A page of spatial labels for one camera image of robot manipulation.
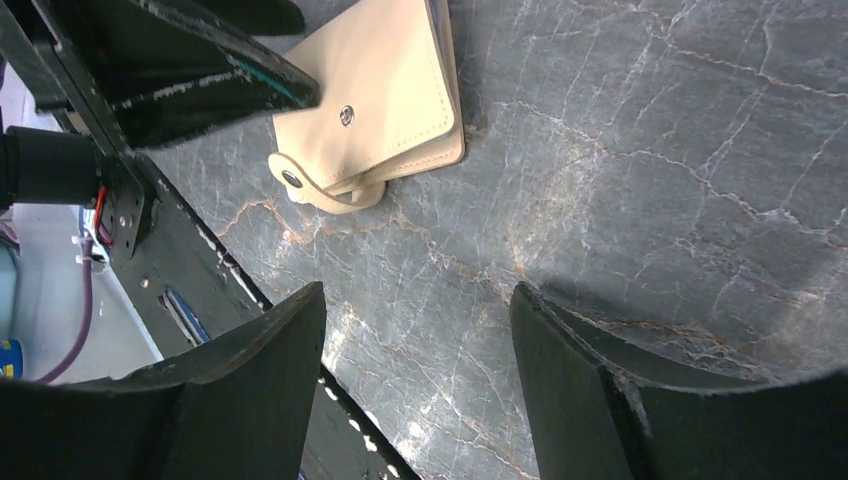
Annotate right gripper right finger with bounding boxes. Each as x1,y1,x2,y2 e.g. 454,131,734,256
510,283,847,479

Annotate beige card holder wallet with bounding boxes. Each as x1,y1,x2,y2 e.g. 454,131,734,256
268,0,465,215

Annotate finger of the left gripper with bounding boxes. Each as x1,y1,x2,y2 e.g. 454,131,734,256
99,1,320,149

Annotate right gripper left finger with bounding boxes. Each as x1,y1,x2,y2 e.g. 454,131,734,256
1,282,326,479

